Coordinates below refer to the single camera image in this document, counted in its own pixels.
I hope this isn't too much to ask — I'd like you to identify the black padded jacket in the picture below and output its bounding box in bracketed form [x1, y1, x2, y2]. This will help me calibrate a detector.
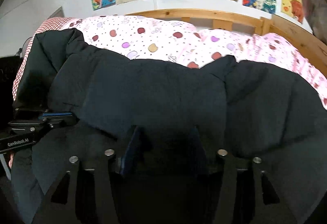
[12, 29, 326, 223]

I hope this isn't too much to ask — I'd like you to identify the left hand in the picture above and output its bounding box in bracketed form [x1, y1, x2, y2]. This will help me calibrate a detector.
[8, 153, 14, 169]

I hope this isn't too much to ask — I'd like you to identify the pink patterned quilt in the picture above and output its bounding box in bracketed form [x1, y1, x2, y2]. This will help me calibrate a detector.
[11, 15, 327, 109]

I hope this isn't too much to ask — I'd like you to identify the pink floral cloth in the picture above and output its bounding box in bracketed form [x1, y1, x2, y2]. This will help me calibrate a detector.
[302, 0, 326, 44]

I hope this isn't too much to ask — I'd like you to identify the wooden bed frame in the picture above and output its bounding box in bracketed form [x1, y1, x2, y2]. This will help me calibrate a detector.
[132, 8, 326, 75]

